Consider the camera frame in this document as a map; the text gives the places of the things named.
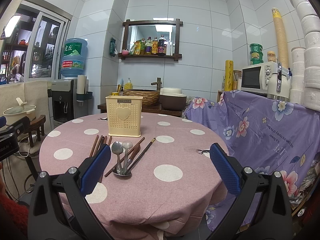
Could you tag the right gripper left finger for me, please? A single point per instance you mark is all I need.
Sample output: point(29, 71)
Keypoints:
point(58, 208)

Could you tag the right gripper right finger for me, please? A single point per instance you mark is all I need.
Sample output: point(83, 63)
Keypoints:
point(272, 218)

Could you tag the wooden handle spoon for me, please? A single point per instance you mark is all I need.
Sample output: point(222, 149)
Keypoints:
point(133, 155)

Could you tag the black chopstick gold tip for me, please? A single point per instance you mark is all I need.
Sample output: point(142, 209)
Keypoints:
point(140, 156)

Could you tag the small steel spoon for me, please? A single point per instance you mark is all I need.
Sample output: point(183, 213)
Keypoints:
point(127, 145)

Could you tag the cream pot with lid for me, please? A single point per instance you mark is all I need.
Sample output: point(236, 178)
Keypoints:
point(15, 113)

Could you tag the dark wooden stool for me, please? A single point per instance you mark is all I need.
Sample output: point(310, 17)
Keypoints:
point(37, 126)

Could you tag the water dispenser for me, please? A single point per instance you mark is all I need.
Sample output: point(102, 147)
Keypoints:
point(65, 105)

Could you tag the purple floral cloth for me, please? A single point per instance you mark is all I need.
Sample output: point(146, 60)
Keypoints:
point(266, 135)

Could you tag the paper cup dispenser tube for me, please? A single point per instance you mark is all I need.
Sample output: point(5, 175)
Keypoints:
point(81, 84)

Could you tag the large steel spoon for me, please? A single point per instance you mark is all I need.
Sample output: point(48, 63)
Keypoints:
point(117, 149)

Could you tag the pink polka dot tablecloth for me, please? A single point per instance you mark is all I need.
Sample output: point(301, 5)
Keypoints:
point(169, 185)

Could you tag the blue water bottle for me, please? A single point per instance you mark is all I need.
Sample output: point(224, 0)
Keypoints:
point(74, 57)

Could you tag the cream plastic utensil holder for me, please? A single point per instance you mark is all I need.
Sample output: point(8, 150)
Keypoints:
point(124, 115)

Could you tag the yellow soap bottle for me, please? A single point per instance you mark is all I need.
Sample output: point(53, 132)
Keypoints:
point(128, 85)

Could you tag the white electric kettle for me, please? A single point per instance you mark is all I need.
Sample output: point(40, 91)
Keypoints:
point(278, 87)

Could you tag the stack of white bowls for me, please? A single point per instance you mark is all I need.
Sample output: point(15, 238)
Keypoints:
point(310, 26)

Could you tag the white microwave oven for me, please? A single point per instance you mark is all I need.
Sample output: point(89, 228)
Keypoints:
point(255, 78)

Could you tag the woven basket sink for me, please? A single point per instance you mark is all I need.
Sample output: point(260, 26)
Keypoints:
point(149, 97)

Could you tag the brown white rice cooker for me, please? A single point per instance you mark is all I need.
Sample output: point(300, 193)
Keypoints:
point(172, 99)

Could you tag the yellow wrapped roll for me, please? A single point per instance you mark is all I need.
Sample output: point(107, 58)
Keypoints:
point(228, 75)

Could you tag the green canister stack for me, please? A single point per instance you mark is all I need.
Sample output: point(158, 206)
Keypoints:
point(256, 53)

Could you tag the wooden framed mirror shelf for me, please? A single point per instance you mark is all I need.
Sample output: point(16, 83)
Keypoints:
point(152, 38)

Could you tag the stack of paper cups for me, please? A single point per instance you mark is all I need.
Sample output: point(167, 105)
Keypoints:
point(283, 56)

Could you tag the window with frame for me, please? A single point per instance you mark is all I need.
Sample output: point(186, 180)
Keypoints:
point(32, 40)

